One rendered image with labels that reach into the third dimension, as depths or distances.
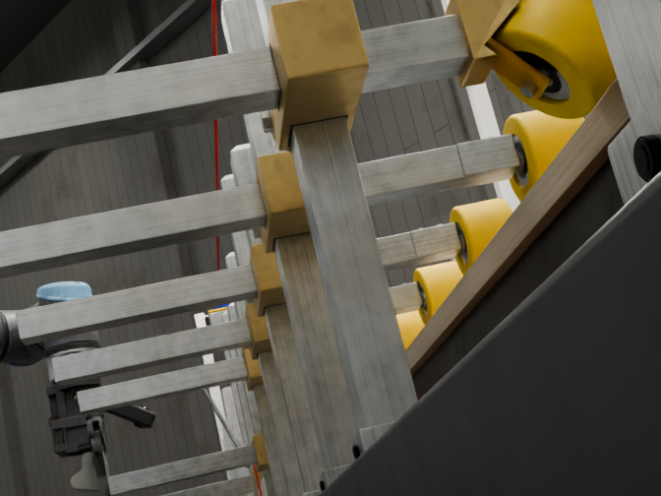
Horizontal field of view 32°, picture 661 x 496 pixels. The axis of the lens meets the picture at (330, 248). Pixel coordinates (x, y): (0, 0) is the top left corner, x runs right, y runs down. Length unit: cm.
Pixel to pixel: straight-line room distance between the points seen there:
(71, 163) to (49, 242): 1011
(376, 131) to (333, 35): 710
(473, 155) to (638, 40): 74
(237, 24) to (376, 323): 42
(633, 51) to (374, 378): 48
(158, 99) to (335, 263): 15
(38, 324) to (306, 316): 33
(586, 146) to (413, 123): 674
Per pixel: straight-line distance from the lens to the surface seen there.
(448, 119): 734
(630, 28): 24
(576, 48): 72
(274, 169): 91
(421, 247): 120
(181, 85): 71
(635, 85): 24
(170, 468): 190
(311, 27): 68
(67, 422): 191
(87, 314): 118
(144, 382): 167
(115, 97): 70
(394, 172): 96
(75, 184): 1097
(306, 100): 70
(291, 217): 92
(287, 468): 144
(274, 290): 115
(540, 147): 97
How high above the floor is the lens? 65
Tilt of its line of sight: 15 degrees up
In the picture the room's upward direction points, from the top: 14 degrees counter-clockwise
